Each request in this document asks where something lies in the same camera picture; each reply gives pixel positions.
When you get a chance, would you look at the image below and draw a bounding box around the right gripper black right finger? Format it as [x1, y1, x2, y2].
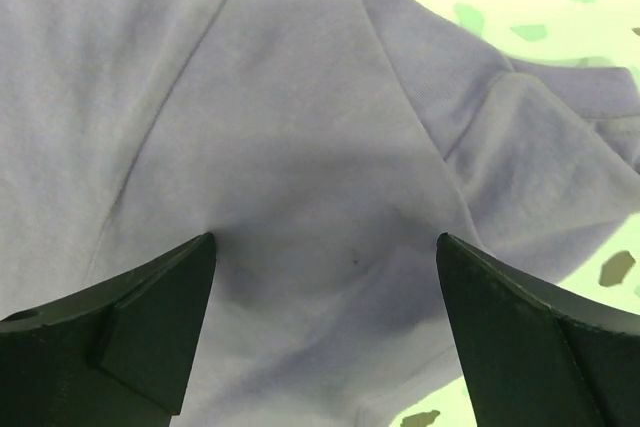
[436, 234, 639, 427]

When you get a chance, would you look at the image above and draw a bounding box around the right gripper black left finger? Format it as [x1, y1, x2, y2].
[1, 233, 215, 427]

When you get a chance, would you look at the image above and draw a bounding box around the purple t shirt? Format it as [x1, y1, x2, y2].
[1, 0, 639, 426]

